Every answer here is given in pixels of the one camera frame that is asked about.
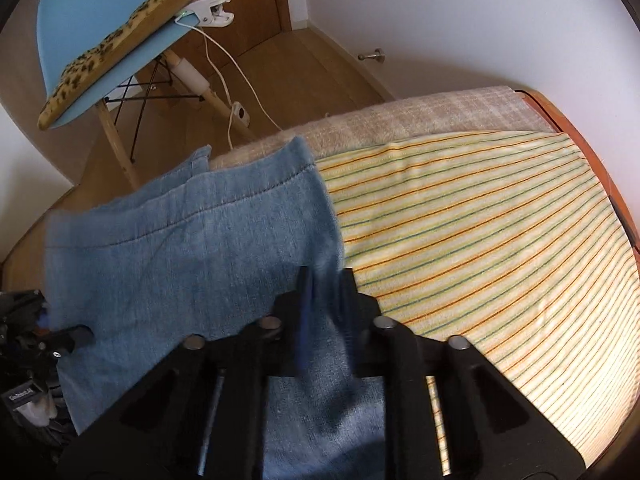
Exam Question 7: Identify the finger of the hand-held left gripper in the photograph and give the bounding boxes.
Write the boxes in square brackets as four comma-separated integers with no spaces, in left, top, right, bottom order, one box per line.
[47,326,95,358]

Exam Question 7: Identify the blue denim pants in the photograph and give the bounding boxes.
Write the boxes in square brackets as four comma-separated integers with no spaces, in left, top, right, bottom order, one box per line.
[44,136,396,480]

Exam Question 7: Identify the striped yellow bed sheet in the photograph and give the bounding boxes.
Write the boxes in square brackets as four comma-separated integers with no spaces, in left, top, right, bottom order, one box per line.
[315,130,640,466]

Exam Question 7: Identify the white chair leg wrap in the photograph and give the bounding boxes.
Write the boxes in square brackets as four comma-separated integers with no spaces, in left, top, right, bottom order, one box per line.
[167,55,210,95]

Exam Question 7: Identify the leopard print cushion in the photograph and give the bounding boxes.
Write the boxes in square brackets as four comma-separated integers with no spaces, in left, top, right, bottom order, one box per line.
[37,0,208,131]

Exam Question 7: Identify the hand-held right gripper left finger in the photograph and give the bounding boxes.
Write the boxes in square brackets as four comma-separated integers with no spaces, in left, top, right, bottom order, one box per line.
[57,265,321,480]

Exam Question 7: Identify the light blue chair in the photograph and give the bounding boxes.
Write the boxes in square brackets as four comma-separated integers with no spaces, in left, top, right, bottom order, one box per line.
[35,0,261,191]

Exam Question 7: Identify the white lamp cable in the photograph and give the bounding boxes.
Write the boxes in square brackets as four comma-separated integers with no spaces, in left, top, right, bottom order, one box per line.
[192,22,286,153]

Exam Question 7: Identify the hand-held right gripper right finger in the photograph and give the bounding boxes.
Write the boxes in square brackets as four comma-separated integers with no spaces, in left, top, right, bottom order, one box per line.
[340,269,586,480]

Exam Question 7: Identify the orange wooden bed frame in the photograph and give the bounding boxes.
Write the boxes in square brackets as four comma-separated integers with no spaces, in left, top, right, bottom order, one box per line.
[515,89,640,256]

